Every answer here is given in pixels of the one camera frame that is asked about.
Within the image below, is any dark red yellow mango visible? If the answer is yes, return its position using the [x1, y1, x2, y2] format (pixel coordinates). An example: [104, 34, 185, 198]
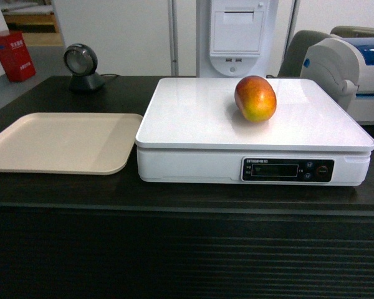
[234, 75, 277, 123]

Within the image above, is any white electronic checkout scale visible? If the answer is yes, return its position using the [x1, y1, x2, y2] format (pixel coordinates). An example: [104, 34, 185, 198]
[136, 78, 374, 186]

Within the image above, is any black checkout counter cabinet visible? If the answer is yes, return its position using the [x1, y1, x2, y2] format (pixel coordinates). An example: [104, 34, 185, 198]
[0, 75, 374, 299]

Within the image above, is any white receipt printer kiosk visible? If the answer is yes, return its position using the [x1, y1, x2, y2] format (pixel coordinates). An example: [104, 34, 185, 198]
[196, 1, 298, 78]

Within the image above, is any grey metal pole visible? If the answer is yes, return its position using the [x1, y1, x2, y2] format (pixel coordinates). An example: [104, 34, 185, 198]
[168, 0, 179, 77]

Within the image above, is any grey office chair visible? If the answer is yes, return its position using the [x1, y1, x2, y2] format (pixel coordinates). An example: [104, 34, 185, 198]
[277, 30, 338, 78]

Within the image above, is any beige plastic tray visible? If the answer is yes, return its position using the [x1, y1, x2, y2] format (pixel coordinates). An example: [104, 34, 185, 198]
[0, 113, 143, 175]

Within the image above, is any black round barcode scanner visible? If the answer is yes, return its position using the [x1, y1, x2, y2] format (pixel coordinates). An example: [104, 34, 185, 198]
[63, 44, 105, 93]

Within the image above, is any white blue label printer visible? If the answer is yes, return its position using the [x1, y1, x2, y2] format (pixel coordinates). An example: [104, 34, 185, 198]
[300, 36, 374, 125]

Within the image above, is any wooden shelf in background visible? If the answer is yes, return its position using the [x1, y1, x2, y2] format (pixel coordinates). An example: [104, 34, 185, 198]
[0, 1, 63, 47]

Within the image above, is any red fire extinguisher box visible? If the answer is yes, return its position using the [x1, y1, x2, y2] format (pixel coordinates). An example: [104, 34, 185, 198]
[0, 31, 36, 82]

